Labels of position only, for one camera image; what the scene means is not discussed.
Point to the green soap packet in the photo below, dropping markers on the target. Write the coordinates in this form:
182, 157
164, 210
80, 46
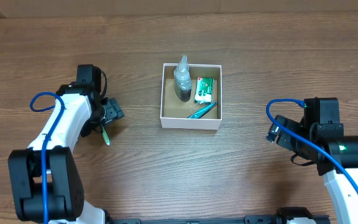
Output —
204, 90

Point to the green toothbrush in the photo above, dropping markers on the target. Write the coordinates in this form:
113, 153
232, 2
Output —
105, 135

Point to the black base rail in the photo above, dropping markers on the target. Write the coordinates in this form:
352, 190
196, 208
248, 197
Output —
283, 215

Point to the white cardboard box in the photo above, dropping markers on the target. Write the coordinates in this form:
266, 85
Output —
174, 112

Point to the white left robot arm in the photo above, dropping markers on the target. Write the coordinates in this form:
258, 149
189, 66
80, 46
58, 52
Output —
45, 182

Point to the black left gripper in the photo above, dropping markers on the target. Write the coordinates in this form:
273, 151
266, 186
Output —
113, 109

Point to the clear plastic bottle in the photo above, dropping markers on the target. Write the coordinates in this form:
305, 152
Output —
182, 80

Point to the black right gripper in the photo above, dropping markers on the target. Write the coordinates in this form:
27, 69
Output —
284, 140

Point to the teal toothpaste tube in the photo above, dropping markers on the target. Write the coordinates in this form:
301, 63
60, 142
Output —
201, 112

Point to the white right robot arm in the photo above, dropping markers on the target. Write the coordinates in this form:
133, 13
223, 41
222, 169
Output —
319, 139

